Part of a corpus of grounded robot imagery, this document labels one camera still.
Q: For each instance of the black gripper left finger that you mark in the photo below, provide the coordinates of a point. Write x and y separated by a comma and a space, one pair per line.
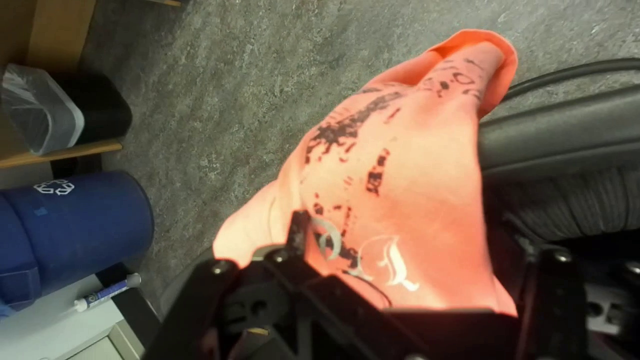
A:
232, 307

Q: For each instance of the salmon pink sweatshirt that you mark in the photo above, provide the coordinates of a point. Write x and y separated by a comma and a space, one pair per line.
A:
400, 187

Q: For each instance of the black rounded container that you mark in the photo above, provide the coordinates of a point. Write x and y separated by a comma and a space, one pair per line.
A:
101, 106

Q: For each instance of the white marker pen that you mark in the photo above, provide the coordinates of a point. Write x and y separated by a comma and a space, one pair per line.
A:
107, 292

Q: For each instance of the wooden kitchen cabinet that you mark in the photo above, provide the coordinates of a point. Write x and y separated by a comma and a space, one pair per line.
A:
57, 31

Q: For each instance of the blue recycling bin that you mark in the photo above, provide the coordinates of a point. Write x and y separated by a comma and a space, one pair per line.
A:
72, 227

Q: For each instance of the black office chair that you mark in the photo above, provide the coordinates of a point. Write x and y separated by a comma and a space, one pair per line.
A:
566, 133

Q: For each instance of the clear plastic container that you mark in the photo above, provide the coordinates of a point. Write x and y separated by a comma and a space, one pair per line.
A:
36, 110

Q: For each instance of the low black white-topped cabinet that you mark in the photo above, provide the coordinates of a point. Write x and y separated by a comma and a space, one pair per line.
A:
47, 327

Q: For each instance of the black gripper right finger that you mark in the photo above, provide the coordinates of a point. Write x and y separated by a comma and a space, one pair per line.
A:
553, 307

